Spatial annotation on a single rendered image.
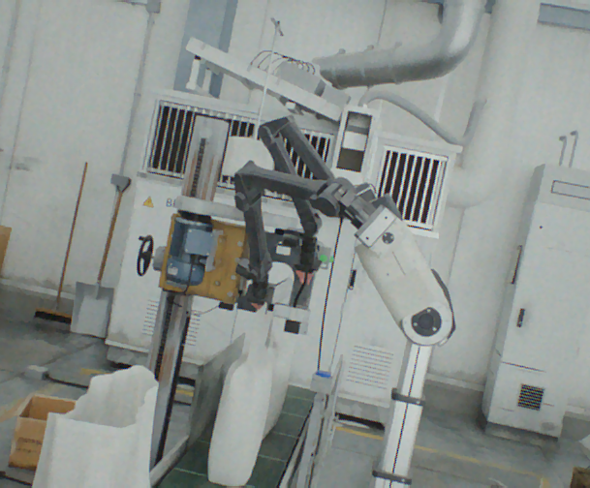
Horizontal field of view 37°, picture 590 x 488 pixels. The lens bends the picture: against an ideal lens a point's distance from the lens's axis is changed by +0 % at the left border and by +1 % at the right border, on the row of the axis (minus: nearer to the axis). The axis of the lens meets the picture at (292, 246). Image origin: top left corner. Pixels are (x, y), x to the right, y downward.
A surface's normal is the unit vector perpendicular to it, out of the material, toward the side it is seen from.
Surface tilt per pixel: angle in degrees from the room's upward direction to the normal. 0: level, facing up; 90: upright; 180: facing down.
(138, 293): 90
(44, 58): 90
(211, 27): 90
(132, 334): 90
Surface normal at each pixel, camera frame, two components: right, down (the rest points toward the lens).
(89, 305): -0.06, -0.21
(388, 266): -0.11, 0.03
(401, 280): 0.17, 0.51
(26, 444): 0.14, 0.08
